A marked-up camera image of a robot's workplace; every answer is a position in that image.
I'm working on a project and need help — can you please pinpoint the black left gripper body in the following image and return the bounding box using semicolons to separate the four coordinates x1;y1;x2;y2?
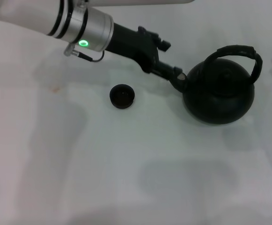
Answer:
105;22;161;74

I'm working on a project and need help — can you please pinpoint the small black teacup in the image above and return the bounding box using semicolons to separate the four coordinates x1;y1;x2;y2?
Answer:
109;83;136;110

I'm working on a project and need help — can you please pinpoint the black round teapot with handle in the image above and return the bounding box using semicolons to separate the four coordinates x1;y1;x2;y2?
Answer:
169;45;263;125

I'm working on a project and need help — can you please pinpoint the thin left wrist cable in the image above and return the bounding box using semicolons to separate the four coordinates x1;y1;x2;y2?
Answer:
64;44;105;63

